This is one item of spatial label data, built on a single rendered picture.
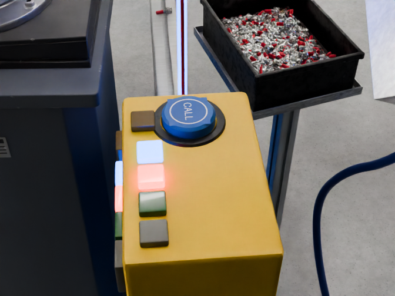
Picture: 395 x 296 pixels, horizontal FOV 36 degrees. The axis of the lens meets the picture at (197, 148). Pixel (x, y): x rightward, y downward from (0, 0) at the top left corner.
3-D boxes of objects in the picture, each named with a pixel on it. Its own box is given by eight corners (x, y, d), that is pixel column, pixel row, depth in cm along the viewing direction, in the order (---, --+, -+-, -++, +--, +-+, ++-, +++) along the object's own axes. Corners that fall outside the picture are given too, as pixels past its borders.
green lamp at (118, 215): (126, 262, 42) (123, 236, 40) (118, 263, 42) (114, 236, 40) (126, 236, 43) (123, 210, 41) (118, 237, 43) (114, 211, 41)
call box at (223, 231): (270, 337, 44) (286, 251, 37) (132, 348, 44) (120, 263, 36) (240, 177, 56) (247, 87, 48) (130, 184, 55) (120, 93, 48)
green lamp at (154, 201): (167, 216, 39) (166, 210, 39) (139, 218, 39) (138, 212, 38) (165, 195, 40) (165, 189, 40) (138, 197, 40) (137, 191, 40)
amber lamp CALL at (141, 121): (156, 131, 45) (155, 125, 44) (131, 133, 45) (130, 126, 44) (154, 115, 46) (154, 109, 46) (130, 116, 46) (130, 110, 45)
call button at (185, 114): (217, 143, 45) (218, 125, 43) (163, 146, 44) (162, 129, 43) (211, 108, 47) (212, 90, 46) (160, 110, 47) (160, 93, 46)
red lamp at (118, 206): (126, 235, 44) (123, 208, 41) (118, 235, 43) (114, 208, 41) (126, 211, 45) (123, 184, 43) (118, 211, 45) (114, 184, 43)
